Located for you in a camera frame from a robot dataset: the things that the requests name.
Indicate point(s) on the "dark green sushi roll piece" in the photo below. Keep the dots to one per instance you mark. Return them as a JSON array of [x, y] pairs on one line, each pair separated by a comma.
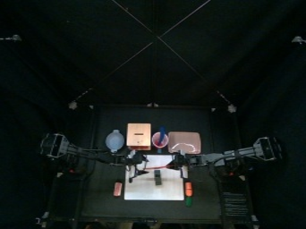
[[157, 179], [157, 171], [157, 175], [157, 183]]

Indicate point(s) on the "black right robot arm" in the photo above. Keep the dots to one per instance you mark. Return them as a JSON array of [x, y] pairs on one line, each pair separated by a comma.
[[235, 155]]

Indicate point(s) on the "salmon nigiri toy sushi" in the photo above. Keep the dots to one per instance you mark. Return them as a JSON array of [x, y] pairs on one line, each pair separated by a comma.
[[117, 189]]

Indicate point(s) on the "red plastic cup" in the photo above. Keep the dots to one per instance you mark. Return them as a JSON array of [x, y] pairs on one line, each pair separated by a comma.
[[155, 140]]

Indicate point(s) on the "red toy knife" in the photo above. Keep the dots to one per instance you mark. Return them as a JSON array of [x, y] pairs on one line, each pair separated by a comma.
[[156, 168]]

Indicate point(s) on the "orange toy food piece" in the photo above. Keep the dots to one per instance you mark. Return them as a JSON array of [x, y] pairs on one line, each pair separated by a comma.
[[188, 189]]

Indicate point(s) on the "blue utensil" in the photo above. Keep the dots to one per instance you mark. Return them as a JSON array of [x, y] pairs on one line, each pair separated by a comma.
[[161, 132]]

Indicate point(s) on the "wooden box with slot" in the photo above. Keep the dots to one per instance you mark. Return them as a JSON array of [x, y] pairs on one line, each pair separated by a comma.
[[137, 135]]

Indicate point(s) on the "pale blue bowl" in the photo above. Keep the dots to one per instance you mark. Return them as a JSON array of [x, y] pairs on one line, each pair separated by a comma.
[[115, 141]]

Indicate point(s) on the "beige rectangular plate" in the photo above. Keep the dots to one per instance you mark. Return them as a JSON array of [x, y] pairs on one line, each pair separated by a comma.
[[183, 141]]

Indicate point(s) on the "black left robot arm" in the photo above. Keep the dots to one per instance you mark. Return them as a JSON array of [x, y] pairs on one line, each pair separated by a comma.
[[79, 152]]

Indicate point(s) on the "grey frame clamp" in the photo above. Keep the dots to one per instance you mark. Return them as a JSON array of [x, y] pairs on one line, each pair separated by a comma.
[[152, 105], [298, 39], [231, 108], [72, 105], [16, 38]]

